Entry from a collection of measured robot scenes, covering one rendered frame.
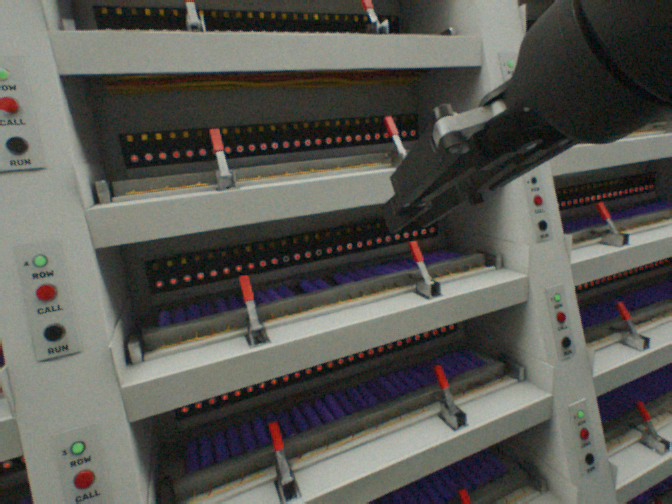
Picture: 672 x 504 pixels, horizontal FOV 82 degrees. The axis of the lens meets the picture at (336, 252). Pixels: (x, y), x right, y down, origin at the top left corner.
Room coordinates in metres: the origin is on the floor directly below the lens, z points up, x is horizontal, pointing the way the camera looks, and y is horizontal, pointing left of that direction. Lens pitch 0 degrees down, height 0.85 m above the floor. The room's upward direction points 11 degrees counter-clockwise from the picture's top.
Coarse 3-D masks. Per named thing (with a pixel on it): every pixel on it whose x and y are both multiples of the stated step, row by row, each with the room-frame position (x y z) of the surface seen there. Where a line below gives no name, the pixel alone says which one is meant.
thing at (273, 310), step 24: (432, 264) 0.66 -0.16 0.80; (456, 264) 0.67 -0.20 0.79; (480, 264) 0.69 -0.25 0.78; (336, 288) 0.59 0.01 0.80; (360, 288) 0.61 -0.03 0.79; (384, 288) 0.62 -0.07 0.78; (240, 312) 0.54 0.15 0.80; (264, 312) 0.55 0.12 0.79; (288, 312) 0.57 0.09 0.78; (144, 336) 0.50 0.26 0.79; (168, 336) 0.51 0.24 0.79; (192, 336) 0.52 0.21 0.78
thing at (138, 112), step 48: (96, 0) 0.62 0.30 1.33; (144, 0) 0.65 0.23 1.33; (240, 0) 0.71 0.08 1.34; (288, 0) 0.74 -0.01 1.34; (336, 0) 0.77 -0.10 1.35; (384, 0) 0.81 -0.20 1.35; (528, 0) 0.95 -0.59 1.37; (96, 96) 0.61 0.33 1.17; (144, 96) 0.64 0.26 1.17; (192, 96) 0.66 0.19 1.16; (240, 96) 0.69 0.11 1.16; (288, 96) 0.72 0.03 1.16; (336, 96) 0.76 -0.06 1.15; (384, 96) 0.80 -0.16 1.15; (192, 240) 0.65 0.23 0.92; (240, 240) 0.68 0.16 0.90; (144, 288) 0.62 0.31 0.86
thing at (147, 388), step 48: (432, 240) 0.78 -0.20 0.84; (480, 240) 0.72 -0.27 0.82; (192, 288) 0.62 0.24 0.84; (480, 288) 0.60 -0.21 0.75; (528, 288) 0.64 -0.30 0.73; (288, 336) 0.51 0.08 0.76; (336, 336) 0.52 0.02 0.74; (384, 336) 0.55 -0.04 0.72; (144, 384) 0.43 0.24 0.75; (192, 384) 0.45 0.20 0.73; (240, 384) 0.48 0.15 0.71
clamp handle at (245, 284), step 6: (240, 276) 0.52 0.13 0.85; (246, 276) 0.52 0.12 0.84; (240, 282) 0.51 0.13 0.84; (246, 282) 0.51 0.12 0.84; (246, 288) 0.51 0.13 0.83; (246, 294) 0.51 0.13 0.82; (252, 294) 0.51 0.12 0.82; (246, 300) 0.50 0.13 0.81; (252, 300) 0.51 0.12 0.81; (252, 306) 0.51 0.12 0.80; (252, 312) 0.50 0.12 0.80; (252, 318) 0.50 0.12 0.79; (252, 324) 0.50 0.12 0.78; (258, 324) 0.50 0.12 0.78
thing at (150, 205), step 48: (144, 144) 0.61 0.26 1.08; (192, 144) 0.63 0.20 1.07; (240, 144) 0.66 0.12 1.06; (288, 144) 0.69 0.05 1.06; (336, 144) 0.73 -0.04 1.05; (384, 144) 0.76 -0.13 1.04; (96, 192) 0.50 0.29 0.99; (144, 192) 0.50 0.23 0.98; (192, 192) 0.51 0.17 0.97; (240, 192) 0.48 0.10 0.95; (288, 192) 0.51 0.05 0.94; (336, 192) 0.53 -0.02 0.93; (384, 192) 0.56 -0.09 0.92; (96, 240) 0.43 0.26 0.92; (144, 240) 0.45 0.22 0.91
